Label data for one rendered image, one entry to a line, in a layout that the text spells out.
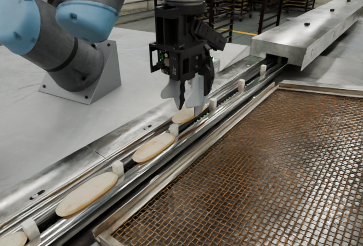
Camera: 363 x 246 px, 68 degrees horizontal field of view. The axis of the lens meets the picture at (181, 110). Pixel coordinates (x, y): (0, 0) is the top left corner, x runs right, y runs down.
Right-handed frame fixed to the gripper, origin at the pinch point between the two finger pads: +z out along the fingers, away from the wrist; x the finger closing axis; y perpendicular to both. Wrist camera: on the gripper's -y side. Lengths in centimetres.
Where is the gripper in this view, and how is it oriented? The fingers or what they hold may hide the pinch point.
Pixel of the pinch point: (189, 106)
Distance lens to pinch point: 54.5
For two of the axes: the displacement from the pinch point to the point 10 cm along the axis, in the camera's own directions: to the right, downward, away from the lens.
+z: 0.0, 8.6, 5.0
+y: -6.2, 3.9, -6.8
